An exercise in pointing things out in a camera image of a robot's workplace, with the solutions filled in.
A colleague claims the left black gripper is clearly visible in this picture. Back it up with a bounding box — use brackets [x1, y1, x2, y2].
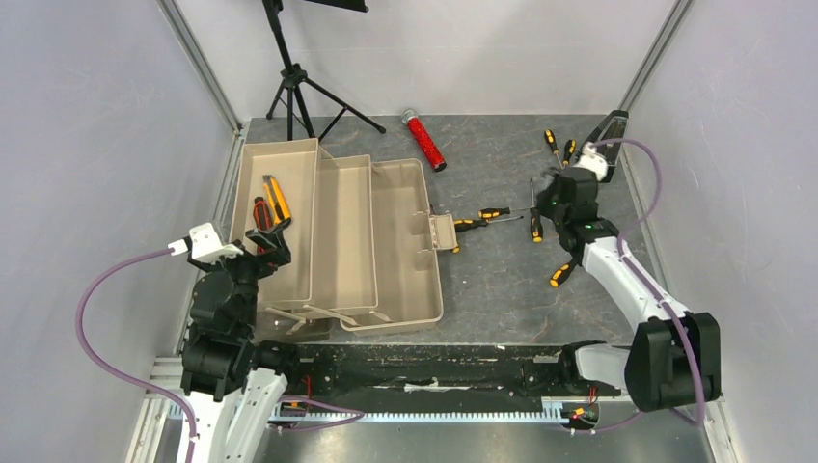
[189, 223, 290, 333]

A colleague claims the red black utility knife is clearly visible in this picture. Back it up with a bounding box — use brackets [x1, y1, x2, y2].
[253, 197, 273, 236]

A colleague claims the orange black utility knife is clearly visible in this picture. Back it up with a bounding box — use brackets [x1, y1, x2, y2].
[262, 175, 292, 229]

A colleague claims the yellow black screwdriver vertical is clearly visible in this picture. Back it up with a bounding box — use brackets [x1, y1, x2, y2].
[530, 178, 543, 243]

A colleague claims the translucent brown plastic toolbox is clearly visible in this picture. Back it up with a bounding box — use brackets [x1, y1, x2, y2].
[230, 139, 457, 342]

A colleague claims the yellow black screwdriver large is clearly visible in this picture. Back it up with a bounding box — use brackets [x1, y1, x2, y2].
[454, 215, 524, 232]

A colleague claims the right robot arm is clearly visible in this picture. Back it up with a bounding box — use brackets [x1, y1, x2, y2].
[535, 167, 722, 412]

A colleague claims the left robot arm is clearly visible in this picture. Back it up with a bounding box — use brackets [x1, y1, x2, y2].
[168, 223, 303, 462]

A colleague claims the black clear-lid tool case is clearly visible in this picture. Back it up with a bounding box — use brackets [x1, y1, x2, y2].
[584, 110, 630, 183]

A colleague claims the red glitter flashlight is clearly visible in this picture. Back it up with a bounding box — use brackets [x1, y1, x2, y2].
[401, 108, 448, 173]

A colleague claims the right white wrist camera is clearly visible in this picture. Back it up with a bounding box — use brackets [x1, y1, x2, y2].
[573, 142, 609, 182]

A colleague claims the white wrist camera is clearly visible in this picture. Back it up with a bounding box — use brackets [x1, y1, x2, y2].
[573, 142, 609, 182]
[167, 222, 228, 264]

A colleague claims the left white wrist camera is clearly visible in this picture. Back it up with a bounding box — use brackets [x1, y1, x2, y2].
[167, 222, 228, 264]

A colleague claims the aluminium frame rail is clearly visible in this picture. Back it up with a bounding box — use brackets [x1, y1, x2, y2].
[127, 357, 746, 463]

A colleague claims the black camera tripod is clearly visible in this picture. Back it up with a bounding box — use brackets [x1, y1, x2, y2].
[261, 0, 387, 141]

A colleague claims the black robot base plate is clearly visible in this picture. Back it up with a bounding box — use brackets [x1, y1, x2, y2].
[259, 341, 626, 413]

